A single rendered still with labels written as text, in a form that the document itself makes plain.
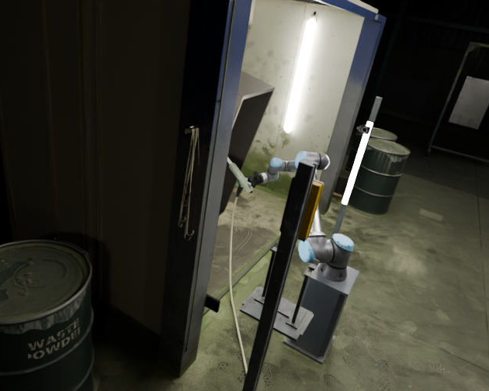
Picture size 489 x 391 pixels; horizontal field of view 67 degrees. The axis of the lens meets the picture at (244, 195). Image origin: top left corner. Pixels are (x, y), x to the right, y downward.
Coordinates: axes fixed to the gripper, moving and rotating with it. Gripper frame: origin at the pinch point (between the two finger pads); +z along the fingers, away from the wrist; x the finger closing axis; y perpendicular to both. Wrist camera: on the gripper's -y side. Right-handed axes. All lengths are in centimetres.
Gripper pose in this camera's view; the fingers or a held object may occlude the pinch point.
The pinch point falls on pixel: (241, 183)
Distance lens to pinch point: 297.2
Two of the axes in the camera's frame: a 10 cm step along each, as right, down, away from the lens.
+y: -2.9, 6.0, 7.4
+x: -5.2, -7.5, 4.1
